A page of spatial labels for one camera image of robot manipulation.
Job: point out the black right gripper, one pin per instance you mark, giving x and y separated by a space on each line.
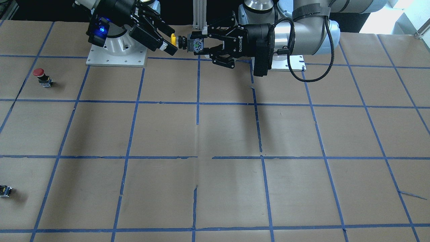
121 10

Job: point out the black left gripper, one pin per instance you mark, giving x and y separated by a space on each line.
256 34

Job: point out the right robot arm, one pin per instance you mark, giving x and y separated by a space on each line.
154 4

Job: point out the aluminium frame post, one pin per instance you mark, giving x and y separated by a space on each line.
199 8

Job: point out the red push button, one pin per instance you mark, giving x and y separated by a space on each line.
43 79

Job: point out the black switch contact block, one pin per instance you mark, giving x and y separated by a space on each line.
5 191

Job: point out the yellow push button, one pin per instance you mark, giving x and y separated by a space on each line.
188 43

